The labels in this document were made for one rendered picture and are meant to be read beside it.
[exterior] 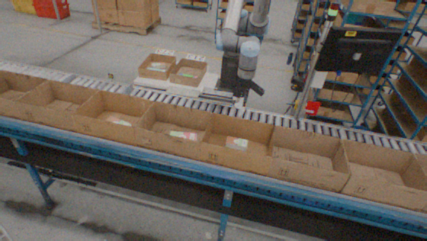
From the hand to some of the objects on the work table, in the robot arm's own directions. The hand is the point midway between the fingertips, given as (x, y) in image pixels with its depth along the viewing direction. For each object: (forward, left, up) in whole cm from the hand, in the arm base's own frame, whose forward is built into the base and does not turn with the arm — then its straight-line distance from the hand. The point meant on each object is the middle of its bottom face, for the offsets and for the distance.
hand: (244, 108), depth 144 cm
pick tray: (-104, -58, -48) cm, 129 cm away
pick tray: (-106, -91, -48) cm, 148 cm away
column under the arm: (-98, -16, -48) cm, 110 cm away
